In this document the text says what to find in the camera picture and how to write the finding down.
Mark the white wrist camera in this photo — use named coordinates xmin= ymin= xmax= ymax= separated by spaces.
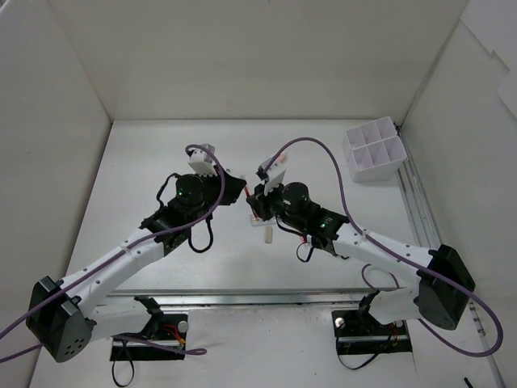
xmin=187 ymin=148 xmax=216 ymax=177
xmin=256 ymin=153 xmax=287 ymax=196

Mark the aluminium rail right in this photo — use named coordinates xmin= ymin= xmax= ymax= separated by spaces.
xmin=396 ymin=125 xmax=441 ymax=249

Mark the clear glue bottle blue cap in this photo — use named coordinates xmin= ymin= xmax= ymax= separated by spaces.
xmin=250 ymin=215 xmax=276 ymax=227

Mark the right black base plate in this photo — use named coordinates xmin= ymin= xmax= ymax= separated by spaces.
xmin=331 ymin=310 xmax=413 ymax=356

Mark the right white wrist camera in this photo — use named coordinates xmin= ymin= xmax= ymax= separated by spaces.
xmin=256 ymin=153 xmax=287 ymax=196

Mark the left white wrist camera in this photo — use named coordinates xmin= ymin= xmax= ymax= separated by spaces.
xmin=187 ymin=148 xmax=216 ymax=177

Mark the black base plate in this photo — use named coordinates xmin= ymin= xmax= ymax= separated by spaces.
xmin=109 ymin=313 xmax=188 ymax=361
xmin=331 ymin=310 xmax=413 ymax=356

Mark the aluminium rail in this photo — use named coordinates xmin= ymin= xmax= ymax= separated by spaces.
xmin=396 ymin=125 xmax=441 ymax=249
xmin=100 ymin=287 xmax=376 ymax=312

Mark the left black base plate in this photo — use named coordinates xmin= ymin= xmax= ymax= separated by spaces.
xmin=109 ymin=313 xmax=188 ymax=361

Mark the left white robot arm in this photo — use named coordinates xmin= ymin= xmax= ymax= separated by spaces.
xmin=26 ymin=172 xmax=246 ymax=363

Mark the aluminium rail front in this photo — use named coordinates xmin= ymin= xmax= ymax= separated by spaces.
xmin=100 ymin=287 xmax=376 ymax=312

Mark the beige eraser stick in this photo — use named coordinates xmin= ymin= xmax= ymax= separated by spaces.
xmin=264 ymin=226 xmax=273 ymax=244

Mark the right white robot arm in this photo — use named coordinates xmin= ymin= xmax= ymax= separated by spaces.
xmin=246 ymin=183 xmax=475 ymax=333

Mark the white compartment organizer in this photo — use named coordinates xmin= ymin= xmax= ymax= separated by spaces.
xmin=343 ymin=116 xmax=407 ymax=183

